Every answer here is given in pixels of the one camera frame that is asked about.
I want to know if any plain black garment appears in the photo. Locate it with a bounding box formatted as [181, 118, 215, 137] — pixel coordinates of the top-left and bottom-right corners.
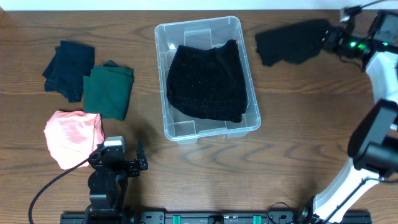
[255, 19, 332, 67]

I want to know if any pink folded garment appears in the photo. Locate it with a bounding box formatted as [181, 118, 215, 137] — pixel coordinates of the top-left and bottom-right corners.
[44, 111, 104, 170]

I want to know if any clear plastic storage bin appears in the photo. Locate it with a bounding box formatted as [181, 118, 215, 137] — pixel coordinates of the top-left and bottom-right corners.
[154, 16, 261, 144]

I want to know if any black glittery garment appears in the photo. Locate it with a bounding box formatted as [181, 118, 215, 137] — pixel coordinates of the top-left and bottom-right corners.
[166, 39, 248, 123]

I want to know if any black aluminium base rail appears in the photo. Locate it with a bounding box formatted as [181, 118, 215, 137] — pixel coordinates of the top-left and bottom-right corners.
[60, 211, 373, 224]

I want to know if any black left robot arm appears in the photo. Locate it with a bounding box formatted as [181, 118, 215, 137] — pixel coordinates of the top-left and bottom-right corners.
[88, 136, 148, 223]

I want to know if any dark green folded garment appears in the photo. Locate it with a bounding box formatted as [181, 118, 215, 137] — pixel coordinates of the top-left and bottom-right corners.
[83, 60, 134, 121]

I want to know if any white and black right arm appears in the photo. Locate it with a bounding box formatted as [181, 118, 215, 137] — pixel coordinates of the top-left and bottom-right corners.
[295, 28, 397, 223]

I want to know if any dark navy folded garment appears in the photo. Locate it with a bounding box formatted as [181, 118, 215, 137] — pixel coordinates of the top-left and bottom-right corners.
[42, 40, 95, 103]

